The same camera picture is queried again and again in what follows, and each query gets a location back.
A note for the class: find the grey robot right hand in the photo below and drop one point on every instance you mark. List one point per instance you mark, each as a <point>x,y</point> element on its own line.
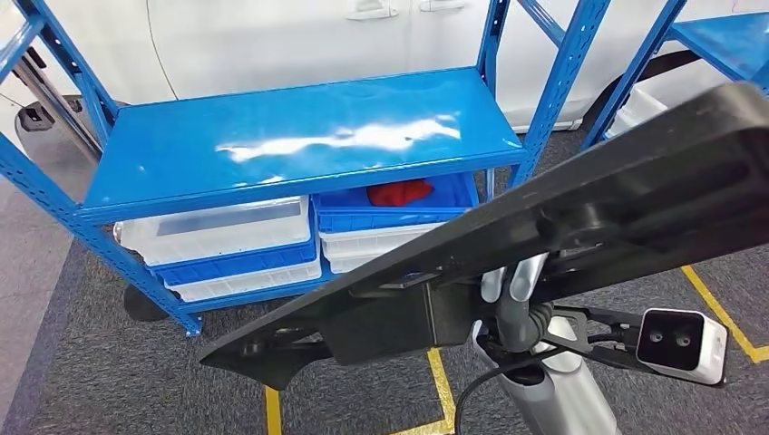
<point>513,324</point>

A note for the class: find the white car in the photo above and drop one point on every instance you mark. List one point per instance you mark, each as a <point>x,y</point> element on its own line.
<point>270,42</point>

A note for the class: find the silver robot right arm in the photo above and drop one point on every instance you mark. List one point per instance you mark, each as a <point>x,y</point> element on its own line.
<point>559,396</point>

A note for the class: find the large white plastic bin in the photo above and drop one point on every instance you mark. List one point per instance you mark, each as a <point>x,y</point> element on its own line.
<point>637,111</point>

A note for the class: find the blue plastic bin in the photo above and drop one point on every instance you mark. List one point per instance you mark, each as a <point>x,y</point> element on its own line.
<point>240,264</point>
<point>384,219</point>

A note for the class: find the red cloth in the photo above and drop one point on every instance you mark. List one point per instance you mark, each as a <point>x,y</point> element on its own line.
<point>399,193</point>

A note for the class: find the grey metal stand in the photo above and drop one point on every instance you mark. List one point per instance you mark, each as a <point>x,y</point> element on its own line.
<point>60,108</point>

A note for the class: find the blue metal shelf rack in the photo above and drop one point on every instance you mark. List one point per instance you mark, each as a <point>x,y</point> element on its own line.
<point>721,42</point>
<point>270,138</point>

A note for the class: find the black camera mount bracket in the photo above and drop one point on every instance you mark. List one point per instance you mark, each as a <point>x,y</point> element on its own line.
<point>595,348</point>

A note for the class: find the black plastic licence plate frame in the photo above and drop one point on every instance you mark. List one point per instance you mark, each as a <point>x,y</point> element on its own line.
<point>631,186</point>

